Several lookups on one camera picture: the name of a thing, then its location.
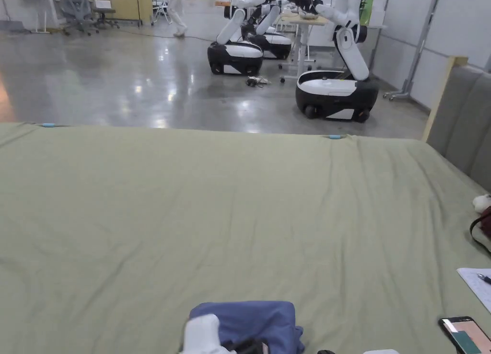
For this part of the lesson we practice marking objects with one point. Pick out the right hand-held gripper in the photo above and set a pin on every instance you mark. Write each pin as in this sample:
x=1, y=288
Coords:
x=380, y=351

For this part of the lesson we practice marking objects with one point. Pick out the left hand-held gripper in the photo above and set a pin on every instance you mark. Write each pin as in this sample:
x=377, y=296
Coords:
x=201, y=335

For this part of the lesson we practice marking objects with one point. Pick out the dark blue shirt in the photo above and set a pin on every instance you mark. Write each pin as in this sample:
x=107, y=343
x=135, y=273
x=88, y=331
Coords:
x=253, y=319

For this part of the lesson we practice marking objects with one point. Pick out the bed with pale green sheet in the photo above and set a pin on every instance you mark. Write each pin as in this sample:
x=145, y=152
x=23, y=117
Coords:
x=238, y=223

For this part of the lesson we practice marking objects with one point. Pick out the black smartphone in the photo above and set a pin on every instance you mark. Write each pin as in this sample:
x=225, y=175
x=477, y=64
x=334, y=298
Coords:
x=466, y=336

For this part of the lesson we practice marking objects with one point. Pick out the white paper sheet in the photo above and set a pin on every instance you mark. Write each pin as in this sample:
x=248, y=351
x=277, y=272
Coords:
x=475, y=287

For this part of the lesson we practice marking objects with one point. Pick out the dark blue pen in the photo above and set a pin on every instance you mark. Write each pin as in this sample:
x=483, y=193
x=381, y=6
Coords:
x=484, y=277

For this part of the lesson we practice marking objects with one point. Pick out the dark red bag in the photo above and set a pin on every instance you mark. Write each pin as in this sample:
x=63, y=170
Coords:
x=486, y=223

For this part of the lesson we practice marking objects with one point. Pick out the white plush toy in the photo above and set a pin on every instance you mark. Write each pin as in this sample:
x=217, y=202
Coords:
x=481, y=202

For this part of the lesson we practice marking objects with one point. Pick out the white robot on black base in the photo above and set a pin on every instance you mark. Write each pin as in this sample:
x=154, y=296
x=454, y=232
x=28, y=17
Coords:
x=274, y=43
x=236, y=51
x=337, y=89

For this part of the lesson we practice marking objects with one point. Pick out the grey padded headboard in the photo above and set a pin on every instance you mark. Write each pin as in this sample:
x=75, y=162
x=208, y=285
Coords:
x=462, y=116

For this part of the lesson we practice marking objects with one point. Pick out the white desk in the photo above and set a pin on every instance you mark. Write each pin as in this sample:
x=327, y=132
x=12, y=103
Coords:
x=40, y=1

